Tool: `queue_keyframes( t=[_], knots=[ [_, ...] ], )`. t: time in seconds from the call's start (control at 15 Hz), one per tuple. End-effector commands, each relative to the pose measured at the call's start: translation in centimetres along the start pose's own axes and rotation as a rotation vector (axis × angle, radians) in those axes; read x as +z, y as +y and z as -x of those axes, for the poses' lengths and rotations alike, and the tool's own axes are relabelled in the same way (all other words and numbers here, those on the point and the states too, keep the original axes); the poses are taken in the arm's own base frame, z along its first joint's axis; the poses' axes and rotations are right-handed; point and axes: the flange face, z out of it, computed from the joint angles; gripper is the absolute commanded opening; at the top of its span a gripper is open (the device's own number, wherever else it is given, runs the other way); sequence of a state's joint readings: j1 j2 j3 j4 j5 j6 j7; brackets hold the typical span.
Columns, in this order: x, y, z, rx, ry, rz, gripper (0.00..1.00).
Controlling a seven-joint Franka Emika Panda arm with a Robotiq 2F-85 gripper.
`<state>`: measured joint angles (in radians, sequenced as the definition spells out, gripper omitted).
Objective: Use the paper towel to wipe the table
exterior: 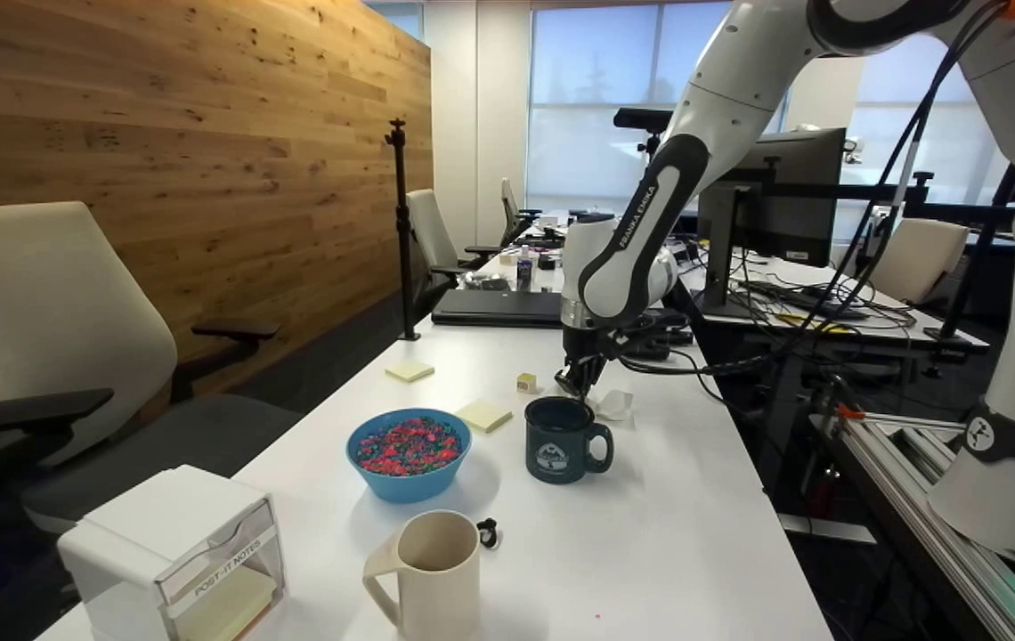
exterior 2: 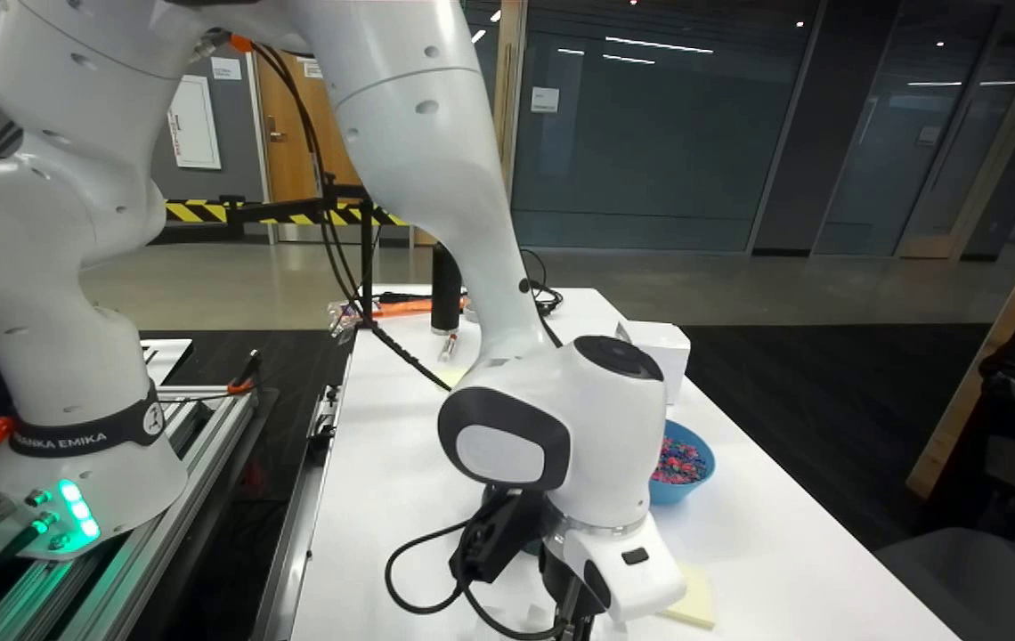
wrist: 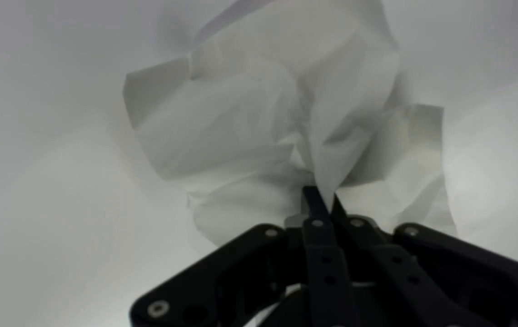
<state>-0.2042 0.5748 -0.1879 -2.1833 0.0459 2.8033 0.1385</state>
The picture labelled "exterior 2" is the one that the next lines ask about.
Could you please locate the black table edge frame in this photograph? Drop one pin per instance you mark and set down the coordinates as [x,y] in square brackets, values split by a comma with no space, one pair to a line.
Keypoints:
[292,534]

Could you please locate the yellow sticky note pad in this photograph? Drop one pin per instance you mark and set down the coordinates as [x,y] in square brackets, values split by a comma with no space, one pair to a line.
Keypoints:
[695,606]

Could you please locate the wooden pillar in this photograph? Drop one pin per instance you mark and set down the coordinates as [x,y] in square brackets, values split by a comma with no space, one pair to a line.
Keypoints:
[511,118]

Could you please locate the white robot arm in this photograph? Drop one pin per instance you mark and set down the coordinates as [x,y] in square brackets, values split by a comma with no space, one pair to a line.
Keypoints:
[436,153]

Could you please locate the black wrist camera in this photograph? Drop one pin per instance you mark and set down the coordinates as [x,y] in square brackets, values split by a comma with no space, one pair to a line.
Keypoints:
[501,534]

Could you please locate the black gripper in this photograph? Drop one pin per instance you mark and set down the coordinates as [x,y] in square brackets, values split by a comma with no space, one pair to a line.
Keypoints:
[579,592]

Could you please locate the yellow black hazard barrier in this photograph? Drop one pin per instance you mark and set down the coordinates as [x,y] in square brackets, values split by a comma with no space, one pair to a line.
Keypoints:
[207,211]

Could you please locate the wooden door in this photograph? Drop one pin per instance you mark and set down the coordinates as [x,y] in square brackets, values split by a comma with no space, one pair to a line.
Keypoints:
[292,143]

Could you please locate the black camera stand post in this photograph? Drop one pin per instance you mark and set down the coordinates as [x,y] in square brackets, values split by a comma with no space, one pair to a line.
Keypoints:
[445,286]

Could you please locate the grey chair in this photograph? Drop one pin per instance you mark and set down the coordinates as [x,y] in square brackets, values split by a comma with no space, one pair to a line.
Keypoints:
[981,583]

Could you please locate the blue bowl colourful candies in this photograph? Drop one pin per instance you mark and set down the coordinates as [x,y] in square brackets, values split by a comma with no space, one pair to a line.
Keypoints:
[686,463]

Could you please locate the white wall poster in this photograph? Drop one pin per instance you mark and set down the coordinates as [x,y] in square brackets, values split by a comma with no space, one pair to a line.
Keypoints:
[194,118]

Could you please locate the white box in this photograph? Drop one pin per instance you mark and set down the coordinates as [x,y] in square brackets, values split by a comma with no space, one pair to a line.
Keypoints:
[669,349]

